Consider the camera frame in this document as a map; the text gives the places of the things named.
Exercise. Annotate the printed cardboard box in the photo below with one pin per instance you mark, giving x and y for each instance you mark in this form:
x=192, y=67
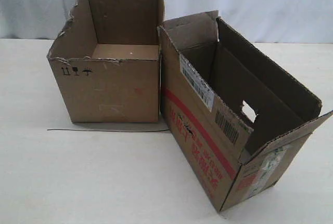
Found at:
x=239, y=118

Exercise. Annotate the torn open cardboard box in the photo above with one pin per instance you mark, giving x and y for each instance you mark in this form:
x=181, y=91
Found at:
x=106, y=61

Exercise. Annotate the thin dark line strip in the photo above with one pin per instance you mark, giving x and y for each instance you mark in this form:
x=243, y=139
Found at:
x=113, y=131

